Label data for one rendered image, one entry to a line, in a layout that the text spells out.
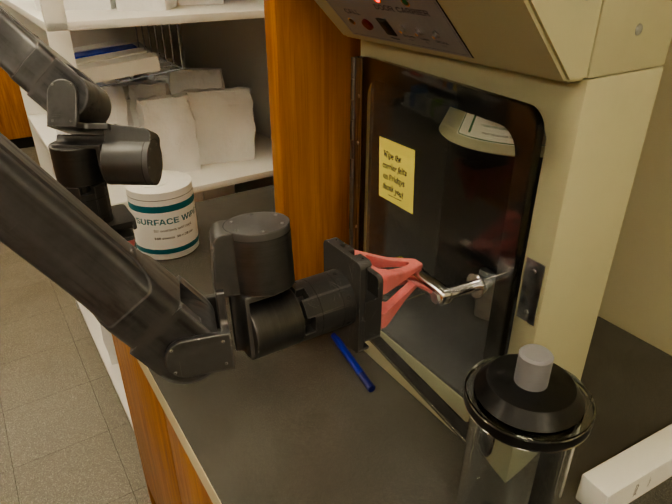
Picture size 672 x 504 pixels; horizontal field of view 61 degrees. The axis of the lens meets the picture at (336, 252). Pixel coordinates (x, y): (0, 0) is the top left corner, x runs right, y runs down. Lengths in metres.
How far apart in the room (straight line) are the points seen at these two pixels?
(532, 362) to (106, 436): 1.88
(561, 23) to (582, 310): 0.32
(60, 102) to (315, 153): 0.32
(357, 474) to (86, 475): 1.48
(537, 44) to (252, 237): 0.26
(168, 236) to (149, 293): 0.71
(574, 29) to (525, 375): 0.27
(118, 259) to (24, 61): 0.38
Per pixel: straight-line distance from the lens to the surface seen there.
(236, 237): 0.47
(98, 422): 2.29
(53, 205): 0.46
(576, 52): 0.50
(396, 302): 0.58
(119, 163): 0.73
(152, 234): 1.19
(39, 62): 0.79
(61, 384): 2.51
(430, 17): 0.54
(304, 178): 0.80
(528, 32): 0.47
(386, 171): 0.70
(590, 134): 0.55
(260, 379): 0.87
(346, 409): 0.82
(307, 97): 0.77
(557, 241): 0.57
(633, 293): 1.08
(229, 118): 1.76
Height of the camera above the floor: 1.51
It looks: 28 degrees down
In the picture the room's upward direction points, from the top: straight up
